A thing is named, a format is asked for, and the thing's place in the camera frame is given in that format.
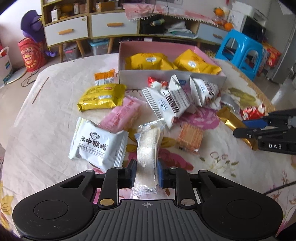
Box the red foil snack packet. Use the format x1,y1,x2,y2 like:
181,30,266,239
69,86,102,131
240,101,269,121

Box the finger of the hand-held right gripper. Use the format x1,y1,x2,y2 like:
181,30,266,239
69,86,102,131
233,127,287,140
242,109,296,128

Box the gold foil wrapper bar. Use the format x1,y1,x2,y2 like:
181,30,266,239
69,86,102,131
216,106,259,151

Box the large white packet black print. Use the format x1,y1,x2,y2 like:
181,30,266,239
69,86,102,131
141,87,192,129

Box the black microwave oven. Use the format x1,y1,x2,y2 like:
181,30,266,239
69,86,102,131
240,15,266,43

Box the pile of folded clothes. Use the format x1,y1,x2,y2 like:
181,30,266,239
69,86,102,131
165,22,199,39

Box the clear packet of orange crackers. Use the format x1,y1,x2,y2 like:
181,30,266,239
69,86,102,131
176,123,204,153

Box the silver foil packet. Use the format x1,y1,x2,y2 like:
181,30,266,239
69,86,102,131
219,92,242,114

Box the pink snack packet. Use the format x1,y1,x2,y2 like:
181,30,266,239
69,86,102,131
98,97,142,134

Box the clear plastic storage box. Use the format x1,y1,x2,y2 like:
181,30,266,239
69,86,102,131
89,39,110,56
63,43,79,61

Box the orange and white snack packet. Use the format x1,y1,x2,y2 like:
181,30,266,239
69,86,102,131
94,69,115,87

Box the white shopping bag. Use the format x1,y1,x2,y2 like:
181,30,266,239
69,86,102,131
0,46,13,85

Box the black floor cable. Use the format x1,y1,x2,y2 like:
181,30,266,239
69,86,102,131
22,69,38,88

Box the large yellow snack packet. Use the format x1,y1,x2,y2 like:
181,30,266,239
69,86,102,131
125,52,179,70

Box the crumpled white packet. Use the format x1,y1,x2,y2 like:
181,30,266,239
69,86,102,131
168,74,192,98

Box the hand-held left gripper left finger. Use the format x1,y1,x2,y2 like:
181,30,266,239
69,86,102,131
60,159,137,208

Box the grey refrigerator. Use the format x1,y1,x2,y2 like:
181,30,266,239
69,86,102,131
265,14,296,84

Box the pink cardboard box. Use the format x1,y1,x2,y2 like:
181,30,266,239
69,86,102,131
118,41,227,90

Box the wooden shelf cabinet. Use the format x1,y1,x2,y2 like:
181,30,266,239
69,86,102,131
40,0,140,63

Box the pink lace-trimmed cloth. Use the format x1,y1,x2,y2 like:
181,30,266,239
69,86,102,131
122,2,223,24

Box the low wooden cabinet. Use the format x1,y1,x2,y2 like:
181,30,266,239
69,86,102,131
139,13,232,50

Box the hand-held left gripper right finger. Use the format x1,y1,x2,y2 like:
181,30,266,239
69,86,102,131
157,161,232,208

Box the gold yellow snack packet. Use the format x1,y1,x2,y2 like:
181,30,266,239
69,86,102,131
77,83,127,112

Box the clear cracker packet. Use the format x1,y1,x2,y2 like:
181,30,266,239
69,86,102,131
134,119,166,200

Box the purple plush toy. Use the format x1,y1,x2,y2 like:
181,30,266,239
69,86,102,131
20,9,57,58

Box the white drawer orange handle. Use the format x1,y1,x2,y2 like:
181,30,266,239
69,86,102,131
197,23,230,46
44,16,90,47
91,11,139,39

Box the red snack carton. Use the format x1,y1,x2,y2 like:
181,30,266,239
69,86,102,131
262,43,282,69

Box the white packet with monkey print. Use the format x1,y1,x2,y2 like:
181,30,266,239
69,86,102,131
68,117,129,172

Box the red monkey bag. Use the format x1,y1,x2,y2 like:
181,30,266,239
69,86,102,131
18,37,48,72

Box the blue plastic stool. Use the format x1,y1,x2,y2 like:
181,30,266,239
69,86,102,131
215,29,267,81

